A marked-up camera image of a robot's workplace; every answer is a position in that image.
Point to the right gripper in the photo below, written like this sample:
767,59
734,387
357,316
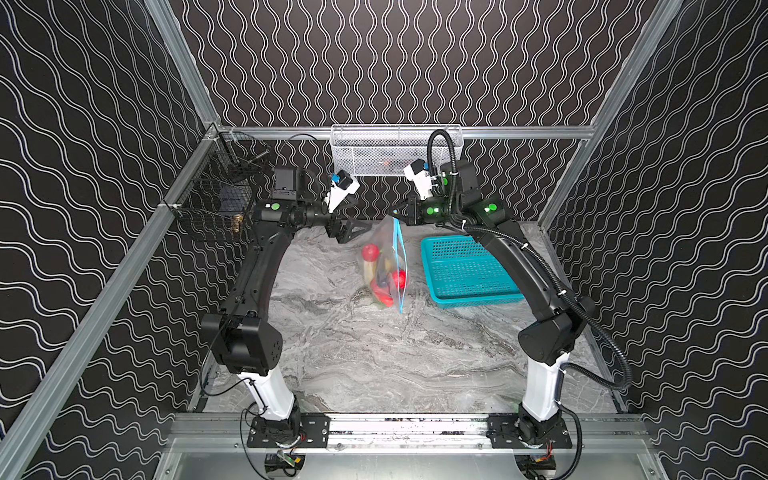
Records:
411,211

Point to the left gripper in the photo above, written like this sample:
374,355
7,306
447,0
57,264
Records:
342,227

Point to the red toy tomato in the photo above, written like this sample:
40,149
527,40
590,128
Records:
399,279
381,294
370,253

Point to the clear zip top bag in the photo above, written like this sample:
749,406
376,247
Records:
388,236

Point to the teal plastic basket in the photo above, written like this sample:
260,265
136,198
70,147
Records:
460,272

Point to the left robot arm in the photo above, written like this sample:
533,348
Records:
241,338

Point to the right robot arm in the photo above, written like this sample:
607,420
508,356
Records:
560,314

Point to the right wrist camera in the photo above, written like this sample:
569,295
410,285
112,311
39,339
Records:
418,172

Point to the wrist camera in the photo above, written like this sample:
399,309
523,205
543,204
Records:
342,185
418,172

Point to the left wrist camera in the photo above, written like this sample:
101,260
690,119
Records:
342,185

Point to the white mesh wall basket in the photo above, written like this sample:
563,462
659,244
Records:
377,150

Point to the black wire wall basket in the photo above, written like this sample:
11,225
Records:
217,203

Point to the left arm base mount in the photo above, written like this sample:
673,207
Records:
284,438

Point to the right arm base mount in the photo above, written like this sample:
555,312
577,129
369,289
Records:
522,430

